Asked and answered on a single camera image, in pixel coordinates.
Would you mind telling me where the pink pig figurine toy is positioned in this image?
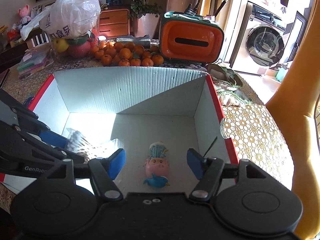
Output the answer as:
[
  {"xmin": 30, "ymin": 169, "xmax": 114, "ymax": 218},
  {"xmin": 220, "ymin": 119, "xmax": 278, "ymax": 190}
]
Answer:
[{"xmin": 143, "ymin": 141, "xmax": 170, "ymax": 189}]

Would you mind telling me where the red cardboard box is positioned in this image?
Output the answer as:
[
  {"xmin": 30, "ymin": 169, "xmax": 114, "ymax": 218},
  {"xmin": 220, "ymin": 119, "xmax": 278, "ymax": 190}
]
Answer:
[{"xmin": 4, "ymin": 67, "xmax": 238, "ymax": 195}]

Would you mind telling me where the yellow apple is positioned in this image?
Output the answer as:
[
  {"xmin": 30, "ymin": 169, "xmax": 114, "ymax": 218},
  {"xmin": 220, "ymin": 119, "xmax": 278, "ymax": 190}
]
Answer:
[{"xmin": 52, "ymin": 38, "xmax": 69, "ymax": 53}]

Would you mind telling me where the white router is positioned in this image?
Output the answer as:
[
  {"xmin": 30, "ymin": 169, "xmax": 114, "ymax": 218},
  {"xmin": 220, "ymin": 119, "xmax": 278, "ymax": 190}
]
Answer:
[{"xmin": 28, "ymin": 33, "xmax": 50, "ymax": 48}]

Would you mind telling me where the yellow giraffe plush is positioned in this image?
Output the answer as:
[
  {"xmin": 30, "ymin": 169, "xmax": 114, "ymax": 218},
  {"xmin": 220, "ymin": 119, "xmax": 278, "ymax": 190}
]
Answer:
[{"xmin": 266, "ymin": 0, "xmax": 319, "ymax": 239}]

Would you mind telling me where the pile of oranges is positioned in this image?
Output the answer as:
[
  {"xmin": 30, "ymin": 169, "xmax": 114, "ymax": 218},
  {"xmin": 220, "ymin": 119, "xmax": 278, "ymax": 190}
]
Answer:
[{"xmin": 88, "ymin": 41, "xmax": 164, "ymax": 67}]

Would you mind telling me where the white plastic fruit bag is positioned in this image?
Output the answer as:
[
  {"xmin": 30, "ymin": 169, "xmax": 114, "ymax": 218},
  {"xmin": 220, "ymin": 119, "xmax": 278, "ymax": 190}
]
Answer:
[{"xmin": 20, "ymin": 0, "xmax": 101, "ymax": 40}]

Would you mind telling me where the pink teddy bear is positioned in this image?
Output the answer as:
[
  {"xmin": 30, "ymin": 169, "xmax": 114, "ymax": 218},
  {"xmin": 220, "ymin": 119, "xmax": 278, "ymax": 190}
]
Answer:
[{"xmin": 17, "ymin": 4, "xmax": 31, "ymax": 24}]

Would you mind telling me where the wooden tv cabinet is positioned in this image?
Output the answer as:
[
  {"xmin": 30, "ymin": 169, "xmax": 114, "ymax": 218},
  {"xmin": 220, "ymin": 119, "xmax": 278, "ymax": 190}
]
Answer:
[{"xmin": 97, "ymin": 6, "xmax": 130, "ymax": 38}]

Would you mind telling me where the washing machine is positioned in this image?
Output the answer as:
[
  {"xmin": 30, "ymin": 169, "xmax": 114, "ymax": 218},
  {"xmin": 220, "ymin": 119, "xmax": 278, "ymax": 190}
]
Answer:
[{"xmin": 228, "ymin": 0, "xmax": 308, "ymax": 77}]

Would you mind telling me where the green potted plant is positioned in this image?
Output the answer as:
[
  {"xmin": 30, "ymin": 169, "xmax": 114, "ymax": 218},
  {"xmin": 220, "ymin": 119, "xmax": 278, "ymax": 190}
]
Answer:
[{"xmin": 128, "ymin": 0, "xmax": 161, "ymax": 20}]

